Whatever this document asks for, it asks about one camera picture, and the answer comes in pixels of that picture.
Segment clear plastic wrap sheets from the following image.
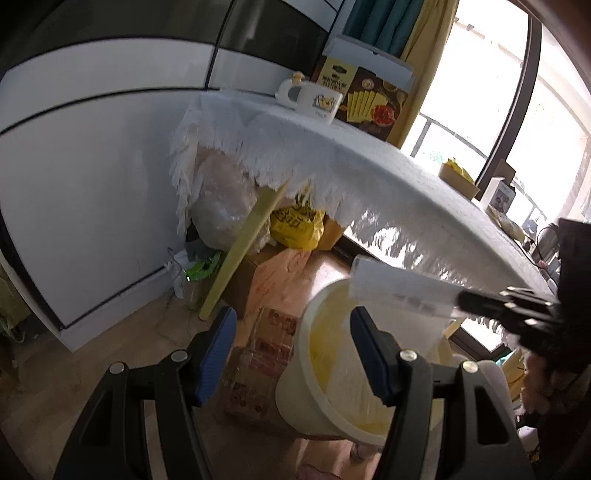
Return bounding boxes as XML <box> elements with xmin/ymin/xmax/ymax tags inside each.
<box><xmin>310</xmin><ymin>257</ymin><xmax>462</xmax><ymax>430</ymax></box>

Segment beige snack pouch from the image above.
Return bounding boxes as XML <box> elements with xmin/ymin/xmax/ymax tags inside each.
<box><xmin>485</xmin><ymin>205</ymin><xmax>525</xmax><ymax>244</ymax></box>

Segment steel thermos bottle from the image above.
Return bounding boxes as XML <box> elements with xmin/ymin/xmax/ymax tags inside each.
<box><xmin>536</xmin><ymin>223</ymin><xmax>560</xmax><ymax>263</ymax></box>

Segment small white product box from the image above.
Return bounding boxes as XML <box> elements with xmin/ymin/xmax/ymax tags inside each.
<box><xmin>480</xmin><ymin>160</ymin><xmax>516</xmax><ymax>214</ymax></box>

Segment yellow snack bags in box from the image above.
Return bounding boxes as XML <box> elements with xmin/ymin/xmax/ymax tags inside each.
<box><xmin>439</xmin><ymin>159</ymin><xmax>480</xmax><ymax>201</ymax></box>

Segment cream plastic waste basket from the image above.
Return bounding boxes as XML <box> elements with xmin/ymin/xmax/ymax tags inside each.
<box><xmin>274</xmin><ymin>276</ymin><xmax>456</xmax><ymax>447</ymax></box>

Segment white lace tablecloth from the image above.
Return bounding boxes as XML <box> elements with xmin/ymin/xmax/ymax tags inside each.
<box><xmin>169</xmin><ymin>90</ymin><xmax>550</xmax><ymax>294</ymax></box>

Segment cardboard box under table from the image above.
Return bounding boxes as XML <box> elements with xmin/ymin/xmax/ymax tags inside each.
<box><xmin>221</xmin><ymin>244</ymin><xmax>311</xmax><ymax>318</ymax></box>

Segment yellow bag under table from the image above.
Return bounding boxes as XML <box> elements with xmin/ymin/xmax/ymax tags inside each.
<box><xmin>270</xmin><ymin>205</ymin><xmax>325</xmax><ymax>251</ymax></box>

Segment brown cracker box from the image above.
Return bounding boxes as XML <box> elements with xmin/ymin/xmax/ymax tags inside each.
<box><xmin>311</xmin><ymin>35</ymin><xmax>415</xmax><ymax>141</ymax></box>

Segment yellow curtain left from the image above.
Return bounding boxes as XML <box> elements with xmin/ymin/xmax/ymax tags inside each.
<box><xmin>387</xmin><ymin>0</ymin><xmax>459</xmax><ymax>149</ymax></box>

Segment yellow table leg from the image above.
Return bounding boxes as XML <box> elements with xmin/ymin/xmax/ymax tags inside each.
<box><xmin>198</xmin><ymin>182</ymin><xmax>288</xmax><ymax>321</ymax></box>

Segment white cartoon mug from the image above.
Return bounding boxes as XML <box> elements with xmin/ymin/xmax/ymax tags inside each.
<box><xmin>276</xmin><ymin>72</ymin><xmax>344</xmax><ymax>125</ymax></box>

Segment teal curtain left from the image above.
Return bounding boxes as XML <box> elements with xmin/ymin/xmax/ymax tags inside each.
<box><xmin>344</xmin><ymin>0</ymin><xmax>424</xmax><ymax>58</ymax></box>

